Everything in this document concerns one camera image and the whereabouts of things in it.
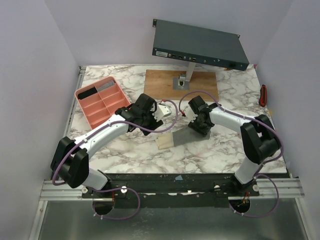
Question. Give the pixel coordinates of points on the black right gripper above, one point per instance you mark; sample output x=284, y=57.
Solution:
x=198, y=126

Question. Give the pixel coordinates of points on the metal support stand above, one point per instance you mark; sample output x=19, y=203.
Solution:
x=186, y=76

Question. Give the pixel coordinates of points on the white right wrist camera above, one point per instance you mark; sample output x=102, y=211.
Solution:
x=189, y=114

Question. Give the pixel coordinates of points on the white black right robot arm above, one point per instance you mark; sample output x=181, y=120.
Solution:
x=258, y=136

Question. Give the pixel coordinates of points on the grey striped item in tray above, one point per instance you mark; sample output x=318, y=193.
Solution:
x=106, y=85

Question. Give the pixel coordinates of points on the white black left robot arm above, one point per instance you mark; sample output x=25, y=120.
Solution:
x=70, y=164

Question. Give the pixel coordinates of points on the wooden base board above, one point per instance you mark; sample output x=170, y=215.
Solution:
x=166, y=85

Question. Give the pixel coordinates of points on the blue-grey rack network device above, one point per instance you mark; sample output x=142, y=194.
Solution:
x=198, y=45

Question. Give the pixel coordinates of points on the red black utility knife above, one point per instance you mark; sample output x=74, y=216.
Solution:
x=263, y=96

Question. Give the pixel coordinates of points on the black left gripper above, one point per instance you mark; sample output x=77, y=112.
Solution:
x=154, y=124

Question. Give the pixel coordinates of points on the grey cream underwear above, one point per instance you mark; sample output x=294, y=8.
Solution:
x=180, y=137

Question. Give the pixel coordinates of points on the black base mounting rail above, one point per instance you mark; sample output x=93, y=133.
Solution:
x=163, y=191

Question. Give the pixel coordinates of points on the pink compartment organizer tray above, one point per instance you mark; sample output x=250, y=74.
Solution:
x=99, y=107

